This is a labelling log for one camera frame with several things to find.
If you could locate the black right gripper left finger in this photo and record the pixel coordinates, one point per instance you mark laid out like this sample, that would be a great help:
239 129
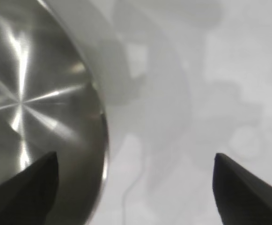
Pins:
25 197

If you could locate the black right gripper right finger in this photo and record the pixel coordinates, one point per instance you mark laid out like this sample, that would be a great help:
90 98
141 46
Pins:
243 194

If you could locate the stainless steel mixing bowl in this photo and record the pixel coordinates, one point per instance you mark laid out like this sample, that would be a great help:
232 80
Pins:
32 98

